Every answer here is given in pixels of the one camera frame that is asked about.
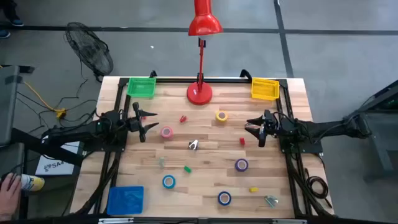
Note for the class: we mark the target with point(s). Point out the silver metal bracket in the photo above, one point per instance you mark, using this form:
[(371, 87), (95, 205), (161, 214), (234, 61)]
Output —
[(289, 221), (115, 220)]

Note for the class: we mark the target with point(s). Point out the yellow plastic basket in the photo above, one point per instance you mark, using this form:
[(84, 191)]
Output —
[(265, 89)]

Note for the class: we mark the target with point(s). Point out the black table clamp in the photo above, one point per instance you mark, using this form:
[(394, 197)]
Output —
[(246, 74), (153, 74)]

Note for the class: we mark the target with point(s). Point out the white printed box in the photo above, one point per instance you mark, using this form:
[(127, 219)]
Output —
[(56, 165)]

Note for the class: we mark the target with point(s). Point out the white and yellow spray can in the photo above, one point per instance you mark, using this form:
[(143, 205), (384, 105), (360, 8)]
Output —
[(32, 183)]

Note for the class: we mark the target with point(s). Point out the black metal beam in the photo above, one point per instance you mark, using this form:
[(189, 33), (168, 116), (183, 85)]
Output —
[(46, 146)]

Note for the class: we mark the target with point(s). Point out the person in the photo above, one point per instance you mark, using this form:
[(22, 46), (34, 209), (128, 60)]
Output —
[(17, 22)]

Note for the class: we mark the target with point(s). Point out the grey staple remover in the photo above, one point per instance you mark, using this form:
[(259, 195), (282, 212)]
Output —
[(271, 201)]

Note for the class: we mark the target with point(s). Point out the black floor fan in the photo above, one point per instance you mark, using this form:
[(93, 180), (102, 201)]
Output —
[(90, 51)]

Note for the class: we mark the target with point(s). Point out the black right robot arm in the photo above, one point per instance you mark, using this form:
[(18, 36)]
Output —
[(326, 127)]

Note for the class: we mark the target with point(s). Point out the small green stapler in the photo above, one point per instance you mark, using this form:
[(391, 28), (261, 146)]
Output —
[(187, 169)]

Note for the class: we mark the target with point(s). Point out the dark blue tape roll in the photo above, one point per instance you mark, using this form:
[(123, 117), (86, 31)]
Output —
[(219, 198)]

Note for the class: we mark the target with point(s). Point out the small red stapler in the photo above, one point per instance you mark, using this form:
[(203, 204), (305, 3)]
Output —
[(183, 119), (242, 141)]

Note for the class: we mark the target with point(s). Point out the dark grey desk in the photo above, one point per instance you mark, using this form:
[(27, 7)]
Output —
[(7, 109)]

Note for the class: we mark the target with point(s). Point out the red desk lamp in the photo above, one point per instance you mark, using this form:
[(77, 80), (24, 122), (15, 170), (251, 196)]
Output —
[(199, 93)]

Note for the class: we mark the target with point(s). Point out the blue plastic bin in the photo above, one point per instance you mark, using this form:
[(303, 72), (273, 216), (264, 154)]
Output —
[(125, 200)]

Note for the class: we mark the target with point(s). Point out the purple tape roll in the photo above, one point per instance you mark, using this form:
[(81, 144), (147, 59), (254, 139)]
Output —
[(237, 165)]

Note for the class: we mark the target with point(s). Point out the light blue tape roll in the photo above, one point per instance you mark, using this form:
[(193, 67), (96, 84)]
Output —
[(163, 182)]

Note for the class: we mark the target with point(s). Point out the green plastic basket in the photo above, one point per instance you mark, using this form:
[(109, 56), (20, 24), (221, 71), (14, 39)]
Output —
[(141, 88)]

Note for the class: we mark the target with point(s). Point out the pink tape roll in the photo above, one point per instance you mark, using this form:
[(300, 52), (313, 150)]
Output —
[(162, 132)]

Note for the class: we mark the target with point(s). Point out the small yellow stapler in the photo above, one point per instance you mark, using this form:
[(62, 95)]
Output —
[(253, 189)]

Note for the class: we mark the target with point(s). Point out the black aluminium table frame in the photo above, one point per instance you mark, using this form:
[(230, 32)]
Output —
[(233, 80)]

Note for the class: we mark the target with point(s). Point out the person's hand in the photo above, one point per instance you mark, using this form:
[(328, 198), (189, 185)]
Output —
[(9, 196)]

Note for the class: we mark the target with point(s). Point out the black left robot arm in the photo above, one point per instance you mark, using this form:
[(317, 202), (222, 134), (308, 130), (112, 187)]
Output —
[(77, 132)]

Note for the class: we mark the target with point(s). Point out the dark metal stand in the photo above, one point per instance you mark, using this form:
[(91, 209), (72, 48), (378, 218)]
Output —
[(382, 130)]

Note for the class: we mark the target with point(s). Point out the yellow tape roll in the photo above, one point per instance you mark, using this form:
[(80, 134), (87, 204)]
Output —
[(217, 115)]

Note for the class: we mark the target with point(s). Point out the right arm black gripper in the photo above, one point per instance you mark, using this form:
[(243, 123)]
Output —
[(270, 124)]

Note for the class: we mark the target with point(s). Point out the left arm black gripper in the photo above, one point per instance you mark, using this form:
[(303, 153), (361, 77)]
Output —
[(136, 124)]

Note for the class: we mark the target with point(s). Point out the white staple remover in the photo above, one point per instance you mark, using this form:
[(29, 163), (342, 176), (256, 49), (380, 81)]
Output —
[(161, 162)]

